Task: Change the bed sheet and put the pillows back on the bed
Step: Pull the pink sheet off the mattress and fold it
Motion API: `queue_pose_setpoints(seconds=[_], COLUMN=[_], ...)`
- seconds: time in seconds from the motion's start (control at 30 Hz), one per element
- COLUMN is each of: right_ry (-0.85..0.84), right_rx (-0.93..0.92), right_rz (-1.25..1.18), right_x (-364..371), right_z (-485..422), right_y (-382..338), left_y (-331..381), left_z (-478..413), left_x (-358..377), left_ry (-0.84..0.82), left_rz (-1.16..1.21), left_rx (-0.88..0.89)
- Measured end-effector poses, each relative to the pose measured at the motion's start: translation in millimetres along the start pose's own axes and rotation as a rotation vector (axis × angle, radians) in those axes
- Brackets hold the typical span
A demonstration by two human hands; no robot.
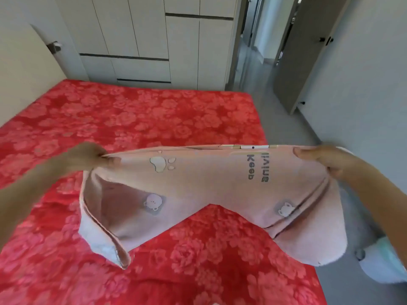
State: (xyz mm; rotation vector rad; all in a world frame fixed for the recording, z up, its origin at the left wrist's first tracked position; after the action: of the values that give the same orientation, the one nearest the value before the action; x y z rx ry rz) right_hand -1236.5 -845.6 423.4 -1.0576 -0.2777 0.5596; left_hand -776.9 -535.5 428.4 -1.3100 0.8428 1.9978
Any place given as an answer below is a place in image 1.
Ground person's left hand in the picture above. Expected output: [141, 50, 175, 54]
[60, 141, 122, 177]

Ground white wardrobe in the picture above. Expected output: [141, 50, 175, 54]
[54, 0, 245, 92]

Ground person's right hand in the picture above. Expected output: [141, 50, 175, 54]
[293, 144, 357, 182]

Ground pink bear print bedsheet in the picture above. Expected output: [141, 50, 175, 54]
[78, 144, 349, 269]

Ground red floral mattress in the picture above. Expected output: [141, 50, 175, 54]
[0, 79, 328, 305]

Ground person's left forearm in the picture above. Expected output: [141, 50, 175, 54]
[0, 158, 72, 252]

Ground grey lidded trash can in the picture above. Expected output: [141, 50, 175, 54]
[343, 184, 407, 285]

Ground person's right forearm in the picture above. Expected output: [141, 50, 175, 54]
[343, 163, 407, 264]

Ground grey door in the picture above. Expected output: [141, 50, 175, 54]
[273, 0, 351, 115]

